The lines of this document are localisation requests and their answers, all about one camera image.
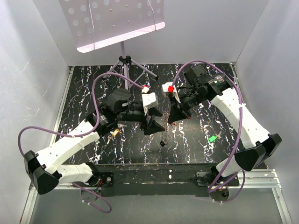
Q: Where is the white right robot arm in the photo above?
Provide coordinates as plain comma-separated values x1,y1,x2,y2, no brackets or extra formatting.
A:
162,65,282,186

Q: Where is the aluminium frame rail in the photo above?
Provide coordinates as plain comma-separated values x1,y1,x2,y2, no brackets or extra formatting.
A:
207,169,282,189

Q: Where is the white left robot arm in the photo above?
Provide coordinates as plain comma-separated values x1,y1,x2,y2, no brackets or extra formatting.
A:
24,88,165,195

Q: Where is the yellow tagged key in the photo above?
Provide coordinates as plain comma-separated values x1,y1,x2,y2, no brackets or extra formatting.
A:
107,128,120,145

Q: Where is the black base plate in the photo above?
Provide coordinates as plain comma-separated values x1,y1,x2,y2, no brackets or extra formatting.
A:
72,163,241,198

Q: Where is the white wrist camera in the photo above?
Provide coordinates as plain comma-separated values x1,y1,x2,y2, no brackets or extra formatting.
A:
161,82,180,103
142,92,158,115

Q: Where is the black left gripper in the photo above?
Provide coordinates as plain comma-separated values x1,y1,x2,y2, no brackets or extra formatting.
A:
115,106,165,134

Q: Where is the green tagged key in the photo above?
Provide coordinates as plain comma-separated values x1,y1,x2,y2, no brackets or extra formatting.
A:
208,131,222,143

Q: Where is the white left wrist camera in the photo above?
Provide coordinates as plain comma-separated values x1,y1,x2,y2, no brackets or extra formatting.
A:
142,92,158,115

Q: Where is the perforated music stand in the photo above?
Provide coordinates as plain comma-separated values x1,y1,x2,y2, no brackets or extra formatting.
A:
58,0,166,91

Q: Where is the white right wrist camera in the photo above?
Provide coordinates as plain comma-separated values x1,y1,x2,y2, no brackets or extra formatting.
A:
161,82,180,103

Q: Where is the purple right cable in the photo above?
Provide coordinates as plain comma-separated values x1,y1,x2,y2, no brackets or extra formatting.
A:
172,60,246,203

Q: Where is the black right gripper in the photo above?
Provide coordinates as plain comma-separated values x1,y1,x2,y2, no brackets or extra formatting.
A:
167,88,206,124

